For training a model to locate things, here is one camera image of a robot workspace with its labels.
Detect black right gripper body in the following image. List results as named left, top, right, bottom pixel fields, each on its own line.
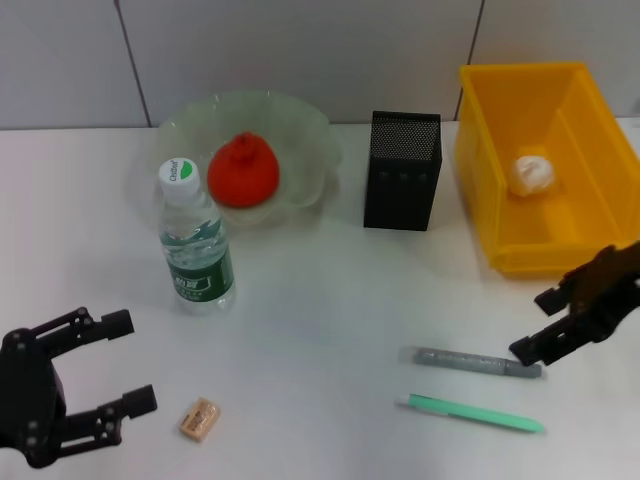
left=573, top=243, right=640, bottom=342

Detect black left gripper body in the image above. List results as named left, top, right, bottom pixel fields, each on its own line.
left=0, top=327, right=70, bottom=470

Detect tan eraser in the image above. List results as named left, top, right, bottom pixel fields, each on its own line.
left=178, top=397, right=222, bottom=443

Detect green pen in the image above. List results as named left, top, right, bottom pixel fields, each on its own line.
left=394, top=392, right=546, bottom=435

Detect clear green-label water bottle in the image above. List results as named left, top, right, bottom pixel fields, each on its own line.
left=158, top=157, right=238, bottom=317

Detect white paper ball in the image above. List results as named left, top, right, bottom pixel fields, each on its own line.
left=508, top=153, right=558, bottom=198

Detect orange fruit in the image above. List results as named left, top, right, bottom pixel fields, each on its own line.
left=207, top=131, right=281, bottom=211

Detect grey marker pen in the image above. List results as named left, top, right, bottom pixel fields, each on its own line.
left=398, top=344, right=544, bottom=382

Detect black mesh pen holder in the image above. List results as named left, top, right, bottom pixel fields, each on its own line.
left=363, top=109, right=444, bottom=232

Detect green glass fruit plate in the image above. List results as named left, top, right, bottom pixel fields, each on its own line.
left=149, top=88, right=344, bottom=234

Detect yellow plastic bin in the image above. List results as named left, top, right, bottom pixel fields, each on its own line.
left=453, top=60, right=640, bottom=279

